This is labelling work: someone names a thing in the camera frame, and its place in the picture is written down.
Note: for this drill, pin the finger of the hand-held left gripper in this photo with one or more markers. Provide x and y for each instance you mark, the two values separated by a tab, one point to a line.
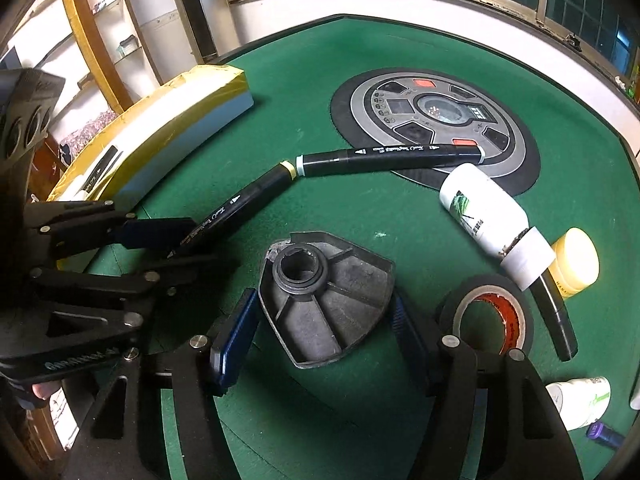
145	232
125	280

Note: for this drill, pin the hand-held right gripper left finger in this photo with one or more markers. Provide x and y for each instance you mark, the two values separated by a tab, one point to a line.
232	345

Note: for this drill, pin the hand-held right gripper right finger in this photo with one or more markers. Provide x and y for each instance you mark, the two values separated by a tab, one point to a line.
405	330

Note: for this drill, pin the black fan-shaped plastic part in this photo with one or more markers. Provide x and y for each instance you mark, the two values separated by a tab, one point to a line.
330	310

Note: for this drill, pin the black tape roll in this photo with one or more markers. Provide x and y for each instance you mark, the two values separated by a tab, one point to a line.
475	282

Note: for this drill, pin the black marker beige cap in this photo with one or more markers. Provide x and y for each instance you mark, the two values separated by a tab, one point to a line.
245	195

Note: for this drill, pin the yellow taped storage box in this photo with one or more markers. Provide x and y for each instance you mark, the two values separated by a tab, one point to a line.
175	110

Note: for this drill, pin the white bottle with paper sleeve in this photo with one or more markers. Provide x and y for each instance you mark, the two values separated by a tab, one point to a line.
480	205

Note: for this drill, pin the black marker pale green cap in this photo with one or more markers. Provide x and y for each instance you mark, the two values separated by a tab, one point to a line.
390	157

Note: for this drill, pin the small white green-label bottle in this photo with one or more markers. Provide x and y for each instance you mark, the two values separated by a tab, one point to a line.
580	400

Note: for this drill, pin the person's left hand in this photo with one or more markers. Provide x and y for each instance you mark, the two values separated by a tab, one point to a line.
45	390

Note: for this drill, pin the floral cloth pile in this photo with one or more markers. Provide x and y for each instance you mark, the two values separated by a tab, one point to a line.
85	132

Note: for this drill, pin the wooden display shelf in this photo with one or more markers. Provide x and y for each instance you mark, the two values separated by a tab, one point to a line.
95	35

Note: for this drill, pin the white tower air conditioner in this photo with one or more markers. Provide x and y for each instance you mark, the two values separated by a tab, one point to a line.
160	10

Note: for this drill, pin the purple capped black tube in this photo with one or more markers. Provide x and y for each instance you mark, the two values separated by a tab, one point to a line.
602	432

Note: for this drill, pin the round grey control panel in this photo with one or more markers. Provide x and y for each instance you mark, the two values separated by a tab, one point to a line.
440	110

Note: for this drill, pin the white charger plug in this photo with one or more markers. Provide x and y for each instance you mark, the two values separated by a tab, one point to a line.
635	397

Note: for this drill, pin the green bottle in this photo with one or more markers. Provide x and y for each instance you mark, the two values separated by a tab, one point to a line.
635	77

